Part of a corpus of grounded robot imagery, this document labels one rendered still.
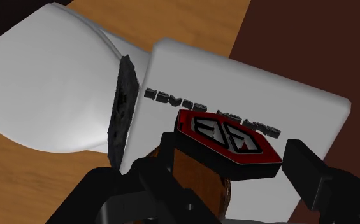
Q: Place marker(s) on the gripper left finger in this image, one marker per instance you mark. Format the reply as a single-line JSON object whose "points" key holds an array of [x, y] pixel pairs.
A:
{"points": [[127, 192]]}

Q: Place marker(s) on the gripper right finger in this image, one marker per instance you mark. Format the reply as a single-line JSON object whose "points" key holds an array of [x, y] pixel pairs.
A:
{"points": [[328, 186]]}

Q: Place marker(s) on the brown rough lump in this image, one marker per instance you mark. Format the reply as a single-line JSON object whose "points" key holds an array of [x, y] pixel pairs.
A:
{"points": [[198, 183]]}

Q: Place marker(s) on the white toilet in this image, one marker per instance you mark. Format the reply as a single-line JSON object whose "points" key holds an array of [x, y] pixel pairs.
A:
{"points": [[43, 80]]}

